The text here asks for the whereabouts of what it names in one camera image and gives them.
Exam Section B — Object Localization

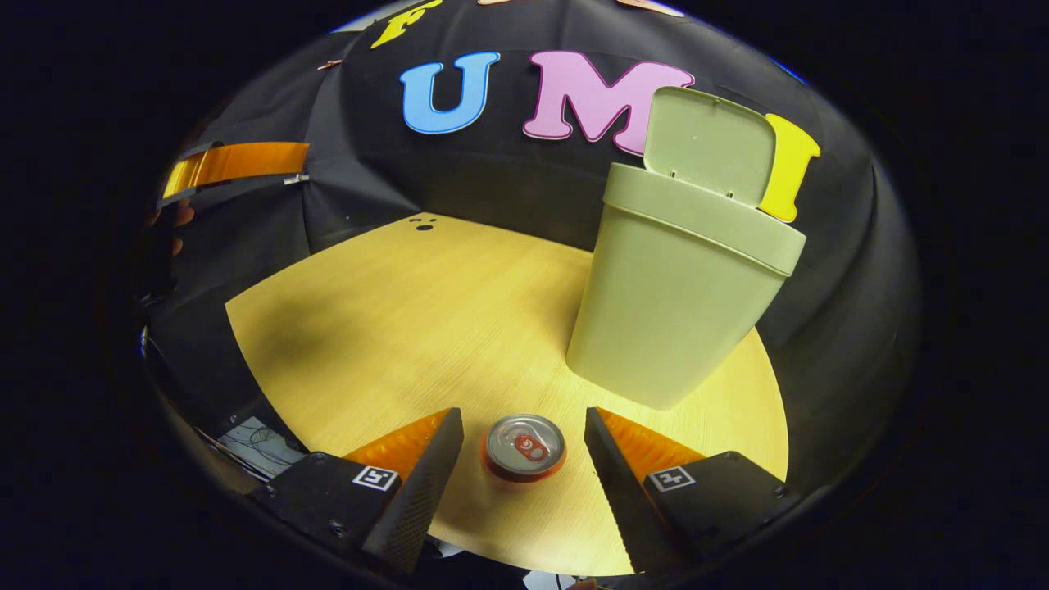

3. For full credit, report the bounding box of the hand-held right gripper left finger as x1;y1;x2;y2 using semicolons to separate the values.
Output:
249;407;465;576

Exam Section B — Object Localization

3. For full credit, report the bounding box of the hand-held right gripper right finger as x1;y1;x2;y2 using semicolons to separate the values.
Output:
584;406;792;576

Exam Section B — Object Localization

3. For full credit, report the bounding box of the red pop can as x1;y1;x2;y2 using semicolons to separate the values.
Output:
480;414;568;483

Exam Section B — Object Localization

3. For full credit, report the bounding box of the green desktop garbage bin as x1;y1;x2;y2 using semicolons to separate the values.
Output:
565;86;808;411

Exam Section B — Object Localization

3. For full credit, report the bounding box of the wooden desktop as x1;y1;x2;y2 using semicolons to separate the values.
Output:
225;213;789;577

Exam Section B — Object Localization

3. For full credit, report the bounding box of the black backdrop cloth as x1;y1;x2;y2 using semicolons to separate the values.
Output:
143;0;923;492

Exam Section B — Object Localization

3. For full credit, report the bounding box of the pale sheet with thin cables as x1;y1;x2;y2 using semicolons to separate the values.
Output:
217;416;308;480

